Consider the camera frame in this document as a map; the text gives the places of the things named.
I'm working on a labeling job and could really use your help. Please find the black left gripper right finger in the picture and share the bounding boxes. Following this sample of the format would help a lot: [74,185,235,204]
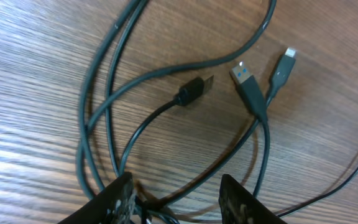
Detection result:
[219,174,287,224]

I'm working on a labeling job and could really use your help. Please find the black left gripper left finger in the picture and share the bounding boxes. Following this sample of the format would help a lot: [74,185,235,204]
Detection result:
[58,172,135,224]

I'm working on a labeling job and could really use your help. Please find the thin black USB cable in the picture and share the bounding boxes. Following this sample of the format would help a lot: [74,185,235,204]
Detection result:
[118,74,358,218]

